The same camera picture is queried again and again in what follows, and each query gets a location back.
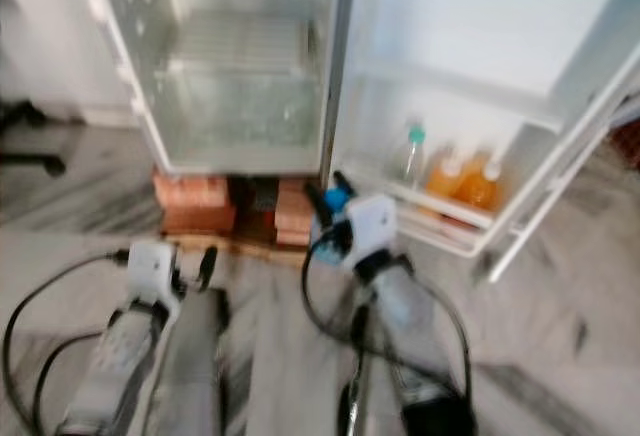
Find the red brick fridge stand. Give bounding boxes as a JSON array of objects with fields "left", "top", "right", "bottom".
[{"left": 154, "top": 171, "right": 323, "bottom": 249}]

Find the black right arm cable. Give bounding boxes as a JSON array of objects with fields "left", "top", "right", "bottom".
[{"left": 300, "top": 236, "right": 474, "bottom": 409}]

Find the grey right robot leg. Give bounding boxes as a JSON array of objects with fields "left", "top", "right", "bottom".
[{"left": 337, "top": 381, "right": 373, "bottom": 436}]

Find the silver fridge door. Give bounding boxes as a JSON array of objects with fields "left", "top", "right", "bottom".
[{"left": 325, "top": 0, "right": 640, "bottom": 285}]

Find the clear bottle green cap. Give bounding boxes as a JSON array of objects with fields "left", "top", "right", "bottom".
[{"left": 402, "top": 124, "right": 427, "bottom": 188}]

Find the black office chair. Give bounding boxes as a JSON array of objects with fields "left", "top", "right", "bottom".
[{"left": 0, "top": 99, "right": 67, "bottom": 179}]

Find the clear fridge crisper drawer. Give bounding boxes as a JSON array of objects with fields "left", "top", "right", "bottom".
[{"left": 164, "top": 64, "right": 322, "bottom": 149}]

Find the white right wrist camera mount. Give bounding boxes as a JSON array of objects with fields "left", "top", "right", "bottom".
[{"left": 343, "top": 194, "right": 400, "bottom": 268}]

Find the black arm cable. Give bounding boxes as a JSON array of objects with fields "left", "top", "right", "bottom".
[
  {"left": 300, "top": 236, "right": 474, "bottom": 409},
  {"left": 2, "top": 249, "right": 129, "bottom": 436}
]

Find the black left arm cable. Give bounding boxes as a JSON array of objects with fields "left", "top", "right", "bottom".
[{"left": 2, "top": 249, "right": 129, "bottom": 436}]

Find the clear bottle blue cap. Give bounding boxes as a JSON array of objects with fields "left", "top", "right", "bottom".
[{"left": 308, "top": 186, "right": 353, "bottom": 263}]

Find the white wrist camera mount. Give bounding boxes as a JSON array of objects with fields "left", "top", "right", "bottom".
[
  {"left": 343, "top": 194, "right": 400, "bottom": 268},
  {"left": 125, "top": 240, "right": 184, "bottom": 310}
]

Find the silver single door fridge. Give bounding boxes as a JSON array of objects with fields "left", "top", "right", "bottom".
[{"left": 72, "top": 0, "right": 640, "bottom": 285}]

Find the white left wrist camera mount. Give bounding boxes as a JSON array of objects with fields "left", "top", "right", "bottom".
[{"left": 125, "top": 240, "right": 184, "bottom": 310}]

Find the orange drink bottle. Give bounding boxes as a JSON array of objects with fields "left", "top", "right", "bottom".
[
  {"left": 459, "top": 151, "right": 504, "bottom": 213},
  {"left": 425, "top": 146, "right": 467, "bottom": 198}
]

